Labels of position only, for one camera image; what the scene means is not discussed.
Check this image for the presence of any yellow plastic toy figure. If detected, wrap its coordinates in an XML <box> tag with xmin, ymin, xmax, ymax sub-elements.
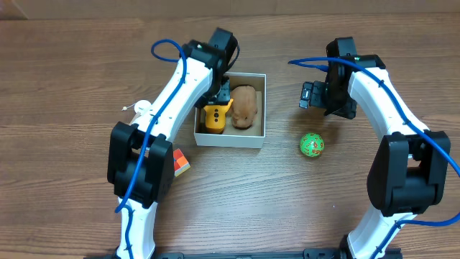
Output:
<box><xmin>203</xmin><ymin>99</ymin><xmax>234</xmax><ymax>134</ymax></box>

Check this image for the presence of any brown plush animal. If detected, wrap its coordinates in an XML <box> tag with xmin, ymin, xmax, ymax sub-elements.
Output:
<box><xmin>231</xmin><ymin>85</ymin><xmax>258</xmax><ymax>129</ymax></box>

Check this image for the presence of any multicoloured cube puzzle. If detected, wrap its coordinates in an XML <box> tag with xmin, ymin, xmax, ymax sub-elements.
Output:
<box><xmin>173</xmin><ymin>149</ymin><xmax>190</xmax><ymax>177</ymax></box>

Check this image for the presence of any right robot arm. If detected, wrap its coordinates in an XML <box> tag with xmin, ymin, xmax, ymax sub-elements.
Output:
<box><xmin>294</xmin><ymin>55</ymin><xmax>459</xmax><ymax>258</ymax></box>

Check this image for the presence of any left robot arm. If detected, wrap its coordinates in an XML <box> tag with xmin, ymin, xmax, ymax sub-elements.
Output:
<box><xmin>107</xmin><ymin>38</ymin><xmax>240</xmax><ymax>258</ymax></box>

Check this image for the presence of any green numbered ball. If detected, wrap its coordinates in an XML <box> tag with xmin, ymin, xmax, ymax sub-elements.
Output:
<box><xmin>299</xmin><ymin>132</ymin><xmax>325</xmax><ymax>158</ymax></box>

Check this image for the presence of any white cardboard box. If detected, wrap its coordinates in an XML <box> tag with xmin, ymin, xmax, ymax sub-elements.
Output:
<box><xmin>193</xmin><ymin>72</ymin><xmax>267</xmax><ymax>149</ymax></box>

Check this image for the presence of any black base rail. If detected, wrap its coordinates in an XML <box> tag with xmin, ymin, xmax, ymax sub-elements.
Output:
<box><xmin>84</xmin><ymin>247</ymin><xmax>403</xmax><ymax>259</ymax></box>

